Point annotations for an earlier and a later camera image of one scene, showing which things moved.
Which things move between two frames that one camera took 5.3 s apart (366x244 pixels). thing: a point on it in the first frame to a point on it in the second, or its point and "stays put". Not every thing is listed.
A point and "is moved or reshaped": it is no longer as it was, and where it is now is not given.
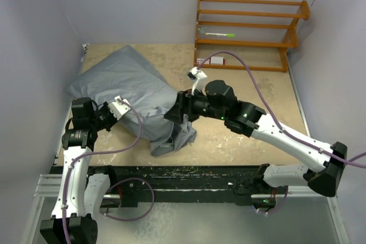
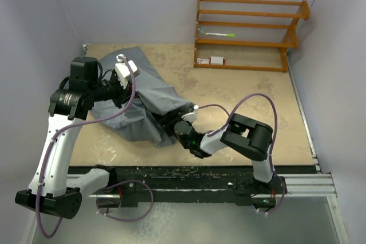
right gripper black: (183, 105) to (176, 116)
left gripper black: (106, 108) to (124, 95)
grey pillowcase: (149, 95) is moved or reshaped
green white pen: (229, 35) stays put
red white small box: (217, 60) stays put
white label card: (200, 60) stays put
